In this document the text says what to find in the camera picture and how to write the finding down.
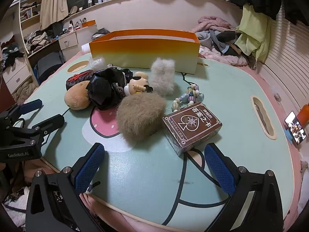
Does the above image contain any white bedside cabinet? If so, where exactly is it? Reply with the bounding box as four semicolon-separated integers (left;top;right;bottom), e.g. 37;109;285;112
58;25;97;61

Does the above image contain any white fluffy plush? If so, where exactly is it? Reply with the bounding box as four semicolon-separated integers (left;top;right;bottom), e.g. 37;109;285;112
149;58;175;96

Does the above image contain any cartoon mouse figure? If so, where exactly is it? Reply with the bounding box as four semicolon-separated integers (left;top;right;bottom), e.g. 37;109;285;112
124;71;153;96

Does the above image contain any black cloth pouch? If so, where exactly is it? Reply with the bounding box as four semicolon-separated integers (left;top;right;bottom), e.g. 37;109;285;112
86;67;133;111

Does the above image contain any brown fluffy plush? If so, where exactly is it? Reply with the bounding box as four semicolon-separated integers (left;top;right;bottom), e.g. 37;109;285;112
116;93;166;142

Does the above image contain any clear crinkled plastic bag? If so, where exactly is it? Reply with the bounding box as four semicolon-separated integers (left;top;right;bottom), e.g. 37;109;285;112
88;57;107;72

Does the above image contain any tan potato plush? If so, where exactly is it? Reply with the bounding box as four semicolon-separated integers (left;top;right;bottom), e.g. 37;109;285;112
64;81;90;111

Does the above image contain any orange cardboard box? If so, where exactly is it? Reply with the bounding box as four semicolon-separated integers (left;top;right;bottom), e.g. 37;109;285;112
89;29;199;74

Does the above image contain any brown card box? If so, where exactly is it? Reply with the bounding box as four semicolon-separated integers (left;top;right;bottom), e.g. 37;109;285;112
162;102;223;156

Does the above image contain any dark red-print case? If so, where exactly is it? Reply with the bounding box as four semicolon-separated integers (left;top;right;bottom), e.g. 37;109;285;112
65;70;94;91

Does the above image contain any green hanging garment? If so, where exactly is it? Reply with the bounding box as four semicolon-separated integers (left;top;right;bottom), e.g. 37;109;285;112
235;3;272;62

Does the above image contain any small orange box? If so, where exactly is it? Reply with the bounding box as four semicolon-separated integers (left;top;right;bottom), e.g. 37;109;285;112
82;20;96;27

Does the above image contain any phone on blue stand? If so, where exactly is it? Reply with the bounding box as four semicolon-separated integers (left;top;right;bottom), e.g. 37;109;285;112
284;111;307;146

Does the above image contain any pile of clothes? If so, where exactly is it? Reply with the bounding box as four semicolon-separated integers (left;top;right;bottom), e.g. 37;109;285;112
192;16;248;67

